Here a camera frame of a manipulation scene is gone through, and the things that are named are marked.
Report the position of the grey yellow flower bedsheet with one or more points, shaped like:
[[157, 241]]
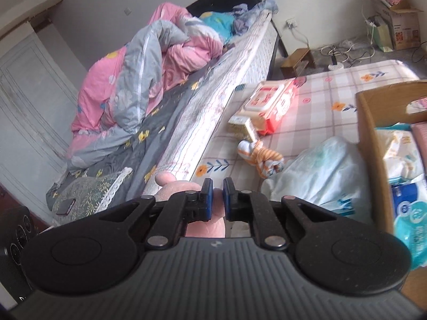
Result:
[[142, 151]]

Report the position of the teal pillow on bed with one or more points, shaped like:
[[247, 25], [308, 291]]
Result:
[[222, 23]]

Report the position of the white plastic bag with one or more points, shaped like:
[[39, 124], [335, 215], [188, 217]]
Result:
[[332, 175]]

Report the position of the black speaker device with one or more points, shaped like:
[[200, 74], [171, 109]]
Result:
[[17, 229]]

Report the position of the blue plastic bag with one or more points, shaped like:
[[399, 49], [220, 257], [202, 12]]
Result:
[[409, 200]]

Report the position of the small beige carton box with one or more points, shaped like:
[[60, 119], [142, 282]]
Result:
[[244, 126]]

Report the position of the small wooden stool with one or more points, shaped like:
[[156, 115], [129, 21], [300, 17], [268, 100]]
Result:
[[296, 63]]

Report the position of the white cotton swab bag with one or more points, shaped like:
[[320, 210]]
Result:
[[399, 152]]

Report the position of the floral lace pillow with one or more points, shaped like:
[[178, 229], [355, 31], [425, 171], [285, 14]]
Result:
[[93, 194]]

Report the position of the pink mesh sponge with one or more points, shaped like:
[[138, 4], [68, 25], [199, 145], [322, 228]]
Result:
[[419, 131]]

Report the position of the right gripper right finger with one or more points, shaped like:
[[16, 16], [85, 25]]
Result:
[[253, 208]]

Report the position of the pink wet wipes pack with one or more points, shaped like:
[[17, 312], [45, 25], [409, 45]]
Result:
[[268, 104]]

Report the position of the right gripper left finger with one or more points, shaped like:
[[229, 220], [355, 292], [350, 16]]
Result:
[[182, 209]]

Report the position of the large brown cardboard box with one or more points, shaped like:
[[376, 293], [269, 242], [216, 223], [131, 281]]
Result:
[[382, 107]]

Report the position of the black smartphone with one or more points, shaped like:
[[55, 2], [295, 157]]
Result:
[[65, 207]]

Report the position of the wall power socket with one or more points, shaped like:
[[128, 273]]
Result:
[[291, 23]]

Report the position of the white wardrobe door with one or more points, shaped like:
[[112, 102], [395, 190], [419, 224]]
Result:
[[37, 107]]

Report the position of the pink grey floral quilt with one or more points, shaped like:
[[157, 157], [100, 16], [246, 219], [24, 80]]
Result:
[[122, 88]]

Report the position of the pink plush toy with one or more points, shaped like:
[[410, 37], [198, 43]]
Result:
[[205, 210]]

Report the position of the teal woven cloth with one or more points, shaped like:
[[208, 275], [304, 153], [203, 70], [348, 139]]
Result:
[[410, 228]]

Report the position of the open cardboard box by wall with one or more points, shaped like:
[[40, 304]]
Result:
[[402, 20]]

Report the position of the green paper bag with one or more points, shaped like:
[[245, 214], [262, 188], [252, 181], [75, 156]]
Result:
[[380, 34]]

